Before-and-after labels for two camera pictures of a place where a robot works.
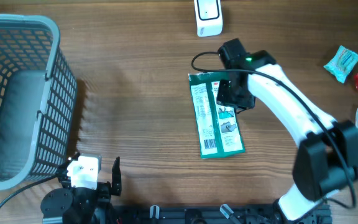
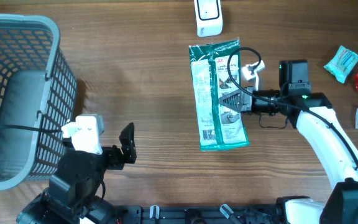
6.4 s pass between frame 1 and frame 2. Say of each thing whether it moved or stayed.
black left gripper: moved
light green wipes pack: stayed
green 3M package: moved
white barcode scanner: stayed
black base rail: stayed
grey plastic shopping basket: stayed
